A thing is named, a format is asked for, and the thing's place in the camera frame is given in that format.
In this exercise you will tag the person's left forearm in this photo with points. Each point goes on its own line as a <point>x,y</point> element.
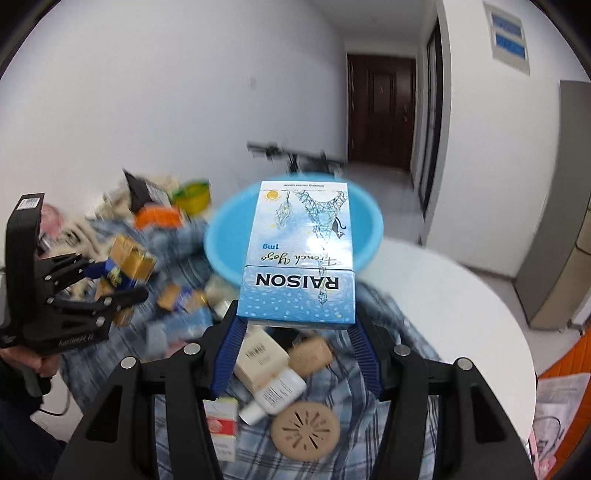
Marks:
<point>14,392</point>

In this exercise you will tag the red white cigarette pack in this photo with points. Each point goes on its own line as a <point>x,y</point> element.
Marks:
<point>221,424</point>

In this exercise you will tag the person's left hand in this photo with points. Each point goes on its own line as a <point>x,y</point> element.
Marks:
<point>44,364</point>

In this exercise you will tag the black bicycle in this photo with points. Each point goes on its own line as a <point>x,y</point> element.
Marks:
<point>295,159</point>

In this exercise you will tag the light blue cigarette box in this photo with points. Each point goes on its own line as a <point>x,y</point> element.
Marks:
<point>295,258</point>

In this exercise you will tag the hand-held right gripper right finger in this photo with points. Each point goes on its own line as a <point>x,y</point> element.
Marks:
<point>364,355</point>

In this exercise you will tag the dark brown door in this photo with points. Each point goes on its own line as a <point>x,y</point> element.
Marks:
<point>381,110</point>

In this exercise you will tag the grey cabinet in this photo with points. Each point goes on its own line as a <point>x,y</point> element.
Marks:
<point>558,207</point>

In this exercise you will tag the cream box with barcode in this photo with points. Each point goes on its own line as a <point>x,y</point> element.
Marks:
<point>261,357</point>

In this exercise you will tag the gold blue cigarette pack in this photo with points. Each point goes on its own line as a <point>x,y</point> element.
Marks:
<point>134,258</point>

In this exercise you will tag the small gold box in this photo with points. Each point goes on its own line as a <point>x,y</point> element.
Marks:
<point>168,297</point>

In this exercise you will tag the blue plaid cloth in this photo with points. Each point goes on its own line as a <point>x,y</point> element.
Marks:
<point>337,415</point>

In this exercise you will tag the white plastic bottle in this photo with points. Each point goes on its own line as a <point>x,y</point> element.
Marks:
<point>279,392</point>

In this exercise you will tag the orange plastic bag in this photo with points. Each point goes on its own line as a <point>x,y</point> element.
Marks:
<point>157,218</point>

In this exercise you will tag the orange seat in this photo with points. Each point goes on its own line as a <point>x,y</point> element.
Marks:
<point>570,355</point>

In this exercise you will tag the stack of papers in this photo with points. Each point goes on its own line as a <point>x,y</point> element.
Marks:
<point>561,397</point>

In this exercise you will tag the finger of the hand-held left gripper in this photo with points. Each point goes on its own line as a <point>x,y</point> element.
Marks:
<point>92,270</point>
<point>117,297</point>

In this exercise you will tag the black snack bag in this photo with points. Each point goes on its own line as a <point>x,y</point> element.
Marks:
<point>141,191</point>

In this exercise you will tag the black framed glass door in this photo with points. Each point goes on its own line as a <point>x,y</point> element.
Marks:
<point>431,124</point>

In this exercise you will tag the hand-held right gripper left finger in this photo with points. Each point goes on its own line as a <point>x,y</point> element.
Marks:
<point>228,350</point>

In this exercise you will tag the yellow container with green rim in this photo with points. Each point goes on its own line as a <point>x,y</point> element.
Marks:
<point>191,197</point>

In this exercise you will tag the tan soft pouch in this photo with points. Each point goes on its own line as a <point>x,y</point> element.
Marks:
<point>311,355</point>

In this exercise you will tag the blue plastic basin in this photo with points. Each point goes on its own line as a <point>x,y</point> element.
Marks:
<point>221,240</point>

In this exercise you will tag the tan perforated round disc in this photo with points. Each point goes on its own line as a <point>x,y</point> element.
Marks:
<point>304,429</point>

